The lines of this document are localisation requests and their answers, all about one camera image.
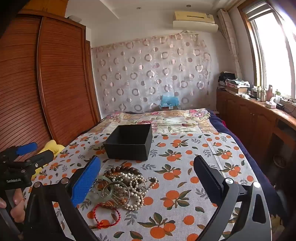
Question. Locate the white power strip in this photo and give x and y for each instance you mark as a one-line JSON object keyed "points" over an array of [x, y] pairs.
{"points": [[289, 102]]}

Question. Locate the pile of dark clothes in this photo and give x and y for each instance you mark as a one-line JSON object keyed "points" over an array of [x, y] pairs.
{"points": [[225, 77]]}

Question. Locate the dark blue blanket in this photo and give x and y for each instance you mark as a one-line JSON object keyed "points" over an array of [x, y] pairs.
{"points": [[233, 136]]}

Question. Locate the floral window curtain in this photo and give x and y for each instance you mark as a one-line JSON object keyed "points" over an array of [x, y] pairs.
{"points": [[231, 41]]}

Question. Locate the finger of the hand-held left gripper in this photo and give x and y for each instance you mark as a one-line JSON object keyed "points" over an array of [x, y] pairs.
{"points": [[27, 148], [42, 158]]}

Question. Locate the orange fruit print cloth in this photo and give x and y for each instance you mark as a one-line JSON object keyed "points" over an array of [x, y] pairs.
{"points": [[175, 197]]}

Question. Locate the yellow cloth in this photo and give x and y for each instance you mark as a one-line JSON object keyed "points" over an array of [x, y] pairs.
{"points": [[52, 146]]}

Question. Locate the silver metal bangle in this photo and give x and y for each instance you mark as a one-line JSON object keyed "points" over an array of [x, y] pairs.
{"points": [[96, 193]]}

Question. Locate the brown wooden wardrobe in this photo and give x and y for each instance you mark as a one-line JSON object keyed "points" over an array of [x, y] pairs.
{"points": [[57, 81]]}

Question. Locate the floral blanket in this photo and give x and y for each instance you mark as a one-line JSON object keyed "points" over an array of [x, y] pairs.
{"points": [[171, 122]]}

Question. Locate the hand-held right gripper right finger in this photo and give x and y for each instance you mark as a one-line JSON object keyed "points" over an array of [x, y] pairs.
{"points": [[208, 178]]}

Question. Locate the window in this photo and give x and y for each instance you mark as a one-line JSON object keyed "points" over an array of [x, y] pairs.
{"points": [[272, 46]]}

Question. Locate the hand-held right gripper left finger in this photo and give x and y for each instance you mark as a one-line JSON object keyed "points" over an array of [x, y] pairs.
{"points": [[85, 180]]}

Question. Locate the person's left hand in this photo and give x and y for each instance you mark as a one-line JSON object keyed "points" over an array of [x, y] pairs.
{"points": [[17, 212]]}

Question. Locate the white tissue box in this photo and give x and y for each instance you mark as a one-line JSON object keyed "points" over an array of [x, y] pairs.
{"points": [[270, 103]]}

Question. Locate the wall air conditioner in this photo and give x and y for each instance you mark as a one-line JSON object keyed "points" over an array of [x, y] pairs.
{"points": [[194, 16]]}

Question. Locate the row of bottles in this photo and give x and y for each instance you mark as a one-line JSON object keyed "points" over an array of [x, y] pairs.
{"points": [[262, 93]]}

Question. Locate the black box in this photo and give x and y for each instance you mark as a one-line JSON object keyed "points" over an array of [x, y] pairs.
{"points": [[124, 150]]}

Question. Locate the long wooden cabinet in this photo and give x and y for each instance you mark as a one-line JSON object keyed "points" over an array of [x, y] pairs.
{"points": [[249, 120]]}

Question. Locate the blue plastic bag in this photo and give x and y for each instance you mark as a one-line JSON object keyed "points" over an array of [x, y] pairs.
{"points": [[170, 100]]}

